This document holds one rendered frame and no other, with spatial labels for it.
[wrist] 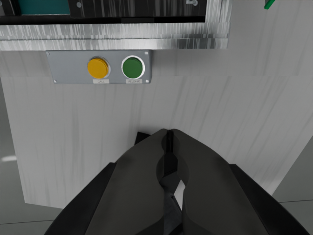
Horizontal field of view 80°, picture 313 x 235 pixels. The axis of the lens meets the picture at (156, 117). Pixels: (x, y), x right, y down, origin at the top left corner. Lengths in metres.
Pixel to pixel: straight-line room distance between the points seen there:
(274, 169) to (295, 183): 1.55
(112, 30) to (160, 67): 0.16
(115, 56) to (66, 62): 0.10
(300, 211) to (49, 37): 2.61
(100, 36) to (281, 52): 0.42
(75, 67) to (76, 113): 0.20
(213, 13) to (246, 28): 0.15
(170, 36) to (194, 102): 0.21
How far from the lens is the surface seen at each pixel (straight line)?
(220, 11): 0.40
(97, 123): 0.59
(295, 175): 2.23
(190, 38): 0.40
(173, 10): 0.38
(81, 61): 0.42
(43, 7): 0.46
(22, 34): 0.47
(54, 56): 0.45
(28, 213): 2.78
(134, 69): 0.39
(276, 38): 0.55
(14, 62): 0.63
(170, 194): 0.49
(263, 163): 0.72
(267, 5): 0.36
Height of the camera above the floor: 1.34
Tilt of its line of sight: 63 degrees down
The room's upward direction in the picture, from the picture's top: 176 degrees counter-clockwise
